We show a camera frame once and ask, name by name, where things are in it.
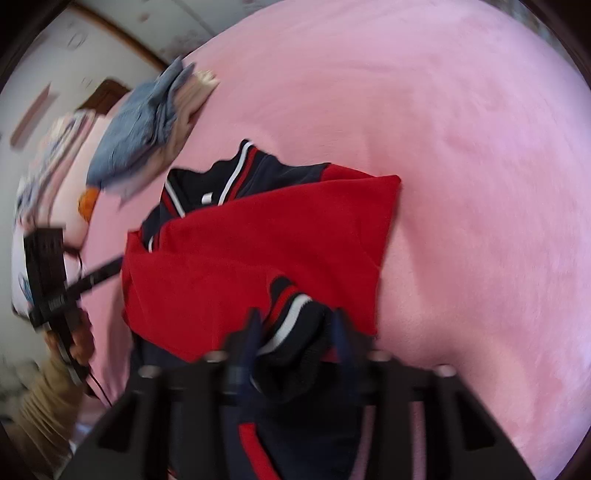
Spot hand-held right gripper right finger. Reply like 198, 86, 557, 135
330, 307, 536, 480

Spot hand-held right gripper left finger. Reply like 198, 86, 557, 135
60, 309, 264, 480

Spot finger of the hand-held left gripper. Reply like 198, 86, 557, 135
65, 256, 125, 296

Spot navy and red varsity jacket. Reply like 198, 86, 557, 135
121, 138, 402, 480

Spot blue jeans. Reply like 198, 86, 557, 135
85, 58, 197, 195

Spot person's left forearm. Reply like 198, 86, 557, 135
2, 355, 90, 467

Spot person's left hand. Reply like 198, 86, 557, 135
44, 309, 98, 370

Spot folded floral quilt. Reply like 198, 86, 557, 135
18, 111, 112, 241

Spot wooden headboard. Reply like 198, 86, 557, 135
76, 78, 134, 114

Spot pink bed blanket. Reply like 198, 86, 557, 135
78, 0, 587, 480

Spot black cable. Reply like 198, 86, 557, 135
87, 373, 114, 408

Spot pink wall shelf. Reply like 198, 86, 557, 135
9, 83, 61, 148

